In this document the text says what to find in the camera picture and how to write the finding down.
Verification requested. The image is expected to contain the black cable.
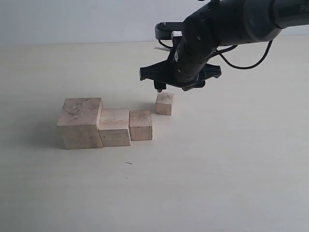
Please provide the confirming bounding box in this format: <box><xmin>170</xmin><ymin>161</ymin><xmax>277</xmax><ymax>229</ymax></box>
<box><xmin>216</xmin><ymin>40</ymin><xmax>274</xmax><ymax>70</ymax></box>

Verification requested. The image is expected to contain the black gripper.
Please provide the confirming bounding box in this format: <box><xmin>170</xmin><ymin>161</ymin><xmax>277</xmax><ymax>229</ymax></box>
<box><xmin>140</xmin><ymin>36</ymin><xmax>222</xmax><ymax>93</ymax></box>

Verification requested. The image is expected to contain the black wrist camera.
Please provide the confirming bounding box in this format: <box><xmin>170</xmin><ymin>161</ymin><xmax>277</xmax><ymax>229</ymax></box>
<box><xmin>154</xmin><ymin>22</ymin><xmax>183</xmax><ymax>40</ymax></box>

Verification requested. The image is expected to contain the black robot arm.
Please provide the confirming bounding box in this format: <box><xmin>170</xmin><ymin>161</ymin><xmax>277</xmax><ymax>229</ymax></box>
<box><xmin>140</xmin><ymin>0</ymin><xmax>309</xmax><ymax>92</ymax></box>

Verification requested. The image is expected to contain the smallest wooden cube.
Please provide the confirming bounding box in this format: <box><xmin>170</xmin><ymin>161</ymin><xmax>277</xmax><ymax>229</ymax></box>
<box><xmin>155</xmin><ymin>92</ymin><xmax>174</xmax><ymax>116</ymax></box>

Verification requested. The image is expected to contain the second largest wooden cube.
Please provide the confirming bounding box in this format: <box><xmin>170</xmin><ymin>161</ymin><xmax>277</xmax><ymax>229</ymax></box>
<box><xmin>98</xmin><ymin>108</ymin><xmax>131</xmax><ymax>147</ymax></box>

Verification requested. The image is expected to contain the third largest wooden cube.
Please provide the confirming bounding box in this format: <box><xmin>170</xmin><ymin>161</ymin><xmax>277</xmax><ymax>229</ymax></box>
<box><xmin>129</xmin><ymin>110</ymin><xmax>153</xmax><ymax>141</ymax></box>

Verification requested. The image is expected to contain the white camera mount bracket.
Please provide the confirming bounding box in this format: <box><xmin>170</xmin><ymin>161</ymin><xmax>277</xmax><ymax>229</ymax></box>
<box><xmin>171</xmin><ymin>31</ymin><xmax>182</xmax><ymax>40</ymax></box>

